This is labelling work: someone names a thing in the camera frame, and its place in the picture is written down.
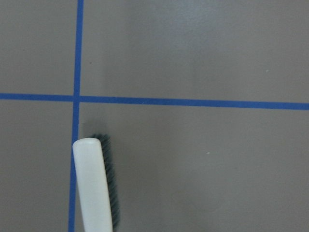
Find beige hand brush black bristles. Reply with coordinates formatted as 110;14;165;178
72;134;120;232

